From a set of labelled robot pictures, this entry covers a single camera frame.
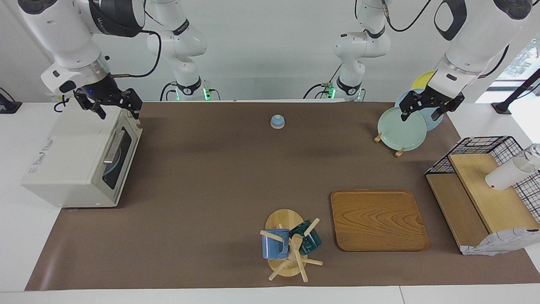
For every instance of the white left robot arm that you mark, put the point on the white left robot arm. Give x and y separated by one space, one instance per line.
476 46

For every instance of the pale green plate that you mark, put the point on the pale green plate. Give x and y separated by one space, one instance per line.
400 131

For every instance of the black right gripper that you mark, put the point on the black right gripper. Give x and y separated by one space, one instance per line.
103 90

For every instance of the white toaster oven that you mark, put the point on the white toaster oven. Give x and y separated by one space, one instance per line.
67 160

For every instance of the black clamp mount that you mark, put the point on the black clamp mount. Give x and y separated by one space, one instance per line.
8 107

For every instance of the white cup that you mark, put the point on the white cup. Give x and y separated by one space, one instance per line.
504 177

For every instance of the yellow plate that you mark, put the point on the yellow plate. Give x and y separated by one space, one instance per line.
422 81

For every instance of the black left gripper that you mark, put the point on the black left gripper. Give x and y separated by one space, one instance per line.
428 100

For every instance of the wooden tray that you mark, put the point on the wooden tray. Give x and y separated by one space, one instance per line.
379 221

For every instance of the black stand leg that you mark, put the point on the black stand leg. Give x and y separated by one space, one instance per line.
502 107

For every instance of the wooden mug tree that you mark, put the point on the wooden mug tree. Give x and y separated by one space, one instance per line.
282 219

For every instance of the dark green mug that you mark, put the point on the dark green mug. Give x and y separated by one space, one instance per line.
312 245

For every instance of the white patterned cloth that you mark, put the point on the white patterned cloth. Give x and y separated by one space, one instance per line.
502 242

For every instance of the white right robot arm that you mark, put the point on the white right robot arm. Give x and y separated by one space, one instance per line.
63 38

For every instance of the small light blue plate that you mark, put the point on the small light blue plate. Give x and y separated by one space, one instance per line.
113 168

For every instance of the blue mug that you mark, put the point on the blue mug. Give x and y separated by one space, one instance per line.
272 249

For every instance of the clear glass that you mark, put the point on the clear glass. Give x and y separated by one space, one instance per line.
535 153

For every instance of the brown table mat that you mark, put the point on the brown table mat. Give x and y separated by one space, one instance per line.
211 190

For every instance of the wooden plate rack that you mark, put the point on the wooden plate rack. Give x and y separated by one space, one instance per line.
400 153

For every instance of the large light blue plate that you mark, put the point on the large light blue plate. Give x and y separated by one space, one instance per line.
432 125

